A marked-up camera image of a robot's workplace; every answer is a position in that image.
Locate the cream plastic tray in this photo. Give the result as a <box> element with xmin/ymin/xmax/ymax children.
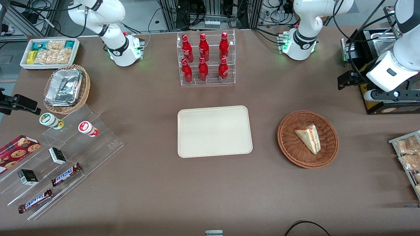
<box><xmin>178</xmin><ymin>106</ymin><xmax>253</xmax><ymax>158</ymax></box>

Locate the red lid white cup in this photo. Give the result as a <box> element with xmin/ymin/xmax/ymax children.
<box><xmin>78</xmin><ymin>121</ymin><xmax>99</xmax><ymax>138</ymax></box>

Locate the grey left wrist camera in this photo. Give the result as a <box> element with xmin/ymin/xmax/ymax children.
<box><xmin>363</xmin><ymin>88</ymin><xmax>420</xmax><ymax>102</ymax></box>

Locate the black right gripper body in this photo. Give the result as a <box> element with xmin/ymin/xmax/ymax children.
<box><xmin>0</xmin><ymin>96</ymin><xmax>16</xmax><ymax>115</ymax></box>

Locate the clear acrylic bottle rack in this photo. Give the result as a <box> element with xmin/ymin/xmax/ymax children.
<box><xmin>177</xmin><ymin>29</ymin><xmax>236</xmax><ymax>87</ymax></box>

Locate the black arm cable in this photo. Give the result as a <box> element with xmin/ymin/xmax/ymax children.
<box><xmin>333</xmin><ymin>0</ymin><xmax>396</xmax><ymax>83</ymax></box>

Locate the tray of snack bags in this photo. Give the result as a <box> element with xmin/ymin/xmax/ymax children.
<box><xmin>388</xmin><ymin>130</ymin><xmax>420</xmax><ymax>201</ymax></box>

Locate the red cookie box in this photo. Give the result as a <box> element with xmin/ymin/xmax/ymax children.
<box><xmin>0</xmin><ymin>135</ymin><xmax>42</xmax><ymax>174</ymax></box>

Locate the aluminium foil container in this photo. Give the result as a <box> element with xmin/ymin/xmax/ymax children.
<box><xmin>45</xmin><ymin>68</ymin><xmax>83</xmax><ymax>107</ymax></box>

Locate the clear acrylic step display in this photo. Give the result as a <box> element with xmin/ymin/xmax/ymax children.
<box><xmin>0</xmin><ymin>104</ymin><xmax>125</xmax><ymax>221</ymax></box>

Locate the large clear cookie bag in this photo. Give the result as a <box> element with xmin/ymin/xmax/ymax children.
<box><xmin>34</xmin><ymin>49</ymin><xmax>72</xmax><ymax>65</ymax></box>

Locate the small clear cookie bag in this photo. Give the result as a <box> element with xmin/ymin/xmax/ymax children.
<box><xmin>46</xmin><ymin>40</ymin><xmax>66</xmax><ymax>51</ymax></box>

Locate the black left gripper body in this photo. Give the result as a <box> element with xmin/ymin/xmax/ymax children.
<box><xmin>350</xmin><ymin>70</ymin><xmax>373</xmax><ymax>87</ymax></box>

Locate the red cola bottle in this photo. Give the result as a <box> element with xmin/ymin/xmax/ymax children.
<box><xmin>181</xmin><ymin>34</ymin><xmax>194</xmax><ymax>63</ymax></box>
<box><xmin>198</xmin><ymin>33</ymin><xmax>210</xmax><ymax>62</ymax></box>
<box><xmin>218</xmin><ymin>57</ymin><xmax>229</xmax><ymax>83</ymax></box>
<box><xmin>181</xmin><ymin>58</ymin><xmax>194</xmax><ymax>83</ymax></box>
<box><xmin>219</xmin><ymin>32</ymin><xmax>230</xmax><ymax>60</ymax></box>
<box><xmin>198</xmin><ymin>57</ymin><xmax>209</xmax><ymax>82</ymax></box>

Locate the triangle sandwich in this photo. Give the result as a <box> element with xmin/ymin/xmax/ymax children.
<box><xmin>294</xmin><ymin>124</ymin><xmax>321</xmax><ymax>155</ymax></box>

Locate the brown round wicker basket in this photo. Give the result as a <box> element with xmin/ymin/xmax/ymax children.
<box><xmin>277</xmin><ymin>110</ymin><xmax>339</xmax><ymax>169</ymax></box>

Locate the black table cable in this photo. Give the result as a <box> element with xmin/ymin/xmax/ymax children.
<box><xmin>283</xmin><ymin>220</ymin><xmax>332</xmax><ymax>236</ymax></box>

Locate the white rectangular snack bin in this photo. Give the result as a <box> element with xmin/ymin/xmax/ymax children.
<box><xmin>20</xmin><ymin>38</ymin><xmax>80</xmax><ymax>70</ymax></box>

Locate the small black box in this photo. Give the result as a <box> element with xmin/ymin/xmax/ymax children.
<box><xmin>17</xmin><ymin>169</ymin><xmax>39</xmax><ymax>186</ymax></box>
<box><xmin>48</xmin><ymin>147</ymin><xmax>67</xmax><ymax>165</ymax></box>

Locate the green lid white cup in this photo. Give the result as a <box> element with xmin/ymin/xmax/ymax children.
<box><xmin>39</xmin><ymin>112</ymin><xmax>65</xmax><ymax>130</ymax></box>

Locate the aluminium frame rack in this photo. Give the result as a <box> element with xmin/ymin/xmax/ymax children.
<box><xmin>157</xmin><ymin>0</ymin><xmax>263</xmax><ymax>32</ymax></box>

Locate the snickers chocolate bar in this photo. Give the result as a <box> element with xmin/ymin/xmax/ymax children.
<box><xmin>18</xmin><ymin>188</ymin><xmax>53</xmax><ymax>214</ymax></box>
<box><xmin>51</xmin><ymin>163</ymin><xmax>83</xmax><ymax>187</ymax></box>

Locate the light oval wicker basket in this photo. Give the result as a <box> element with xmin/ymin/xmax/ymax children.
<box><xmin>43</xmin><ymin>64</ymin><xmax>91</xmax><ymax>115</ymax></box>

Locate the black and yellow crate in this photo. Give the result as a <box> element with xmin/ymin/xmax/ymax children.
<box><xmin>341</xmin><ymin>28</ymin><xmax>420</xmax><ymax>115</ymax></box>

